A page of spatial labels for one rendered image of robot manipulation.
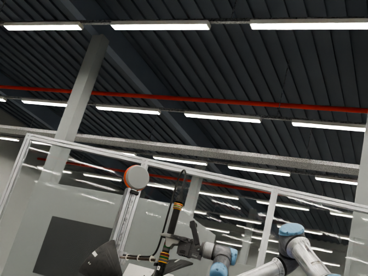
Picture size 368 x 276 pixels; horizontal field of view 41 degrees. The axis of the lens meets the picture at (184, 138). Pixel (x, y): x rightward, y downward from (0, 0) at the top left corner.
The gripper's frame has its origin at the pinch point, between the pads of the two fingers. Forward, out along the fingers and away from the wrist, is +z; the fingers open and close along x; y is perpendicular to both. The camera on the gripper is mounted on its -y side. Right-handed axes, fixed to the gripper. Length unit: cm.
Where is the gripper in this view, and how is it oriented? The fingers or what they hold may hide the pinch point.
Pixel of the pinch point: (164, 234)
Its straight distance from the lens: 235.8
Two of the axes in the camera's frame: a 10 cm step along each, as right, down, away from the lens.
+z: -9.6, -2.0, 2.0
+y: -2.6, 9.1, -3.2
